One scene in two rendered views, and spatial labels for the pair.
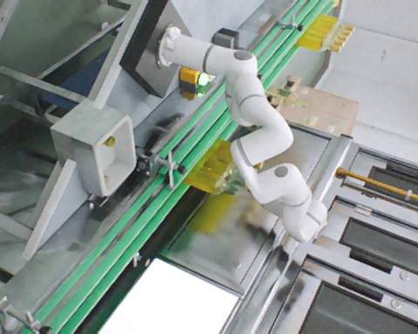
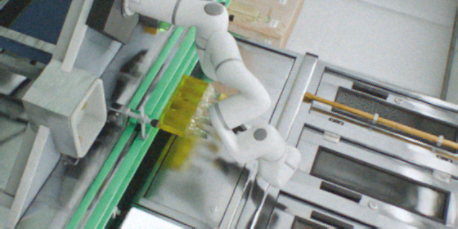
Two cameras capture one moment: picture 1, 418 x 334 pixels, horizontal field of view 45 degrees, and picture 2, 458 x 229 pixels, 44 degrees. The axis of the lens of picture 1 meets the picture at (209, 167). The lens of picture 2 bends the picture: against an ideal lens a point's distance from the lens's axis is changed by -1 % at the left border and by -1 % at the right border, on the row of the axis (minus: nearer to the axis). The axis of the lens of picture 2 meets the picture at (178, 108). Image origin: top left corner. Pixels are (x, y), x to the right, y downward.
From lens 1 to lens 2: 0.37 m
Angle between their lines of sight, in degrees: 10
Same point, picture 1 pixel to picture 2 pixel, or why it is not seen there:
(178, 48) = (145, 1)
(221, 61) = (191, 15)
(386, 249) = (354, 177)
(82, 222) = (60, 184)
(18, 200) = not seen: outside the picture
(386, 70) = not seen: outside the picture
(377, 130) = not seen: outside the picture
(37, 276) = not seen: outside the picture
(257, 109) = (235, 76)
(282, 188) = (262, 150)
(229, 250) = (204, 193)
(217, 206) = (187, 145)
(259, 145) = (238, 112)
